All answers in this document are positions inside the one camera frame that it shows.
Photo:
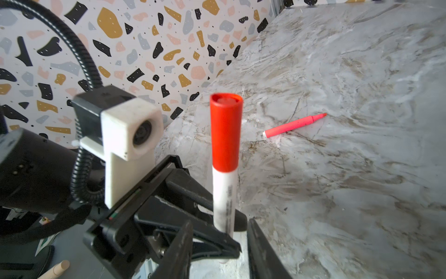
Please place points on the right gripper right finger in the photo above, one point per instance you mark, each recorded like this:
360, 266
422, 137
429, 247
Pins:
263, 261

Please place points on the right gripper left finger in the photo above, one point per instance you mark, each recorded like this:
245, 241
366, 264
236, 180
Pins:
176, 261

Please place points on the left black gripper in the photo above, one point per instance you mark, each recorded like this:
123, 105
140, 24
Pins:
153, 219

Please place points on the red pink marker pen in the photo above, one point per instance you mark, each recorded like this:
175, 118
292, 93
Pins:
293, 125

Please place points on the red pen cap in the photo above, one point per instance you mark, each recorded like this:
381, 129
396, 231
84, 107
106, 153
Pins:
226, 119

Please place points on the thin white red pen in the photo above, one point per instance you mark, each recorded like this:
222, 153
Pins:
225, 187

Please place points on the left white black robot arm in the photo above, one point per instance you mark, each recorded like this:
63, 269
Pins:
36, 177

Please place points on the wooden dowel stick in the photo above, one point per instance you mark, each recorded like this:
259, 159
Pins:
56, 271

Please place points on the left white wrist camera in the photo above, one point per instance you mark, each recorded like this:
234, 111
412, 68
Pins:
130, 133

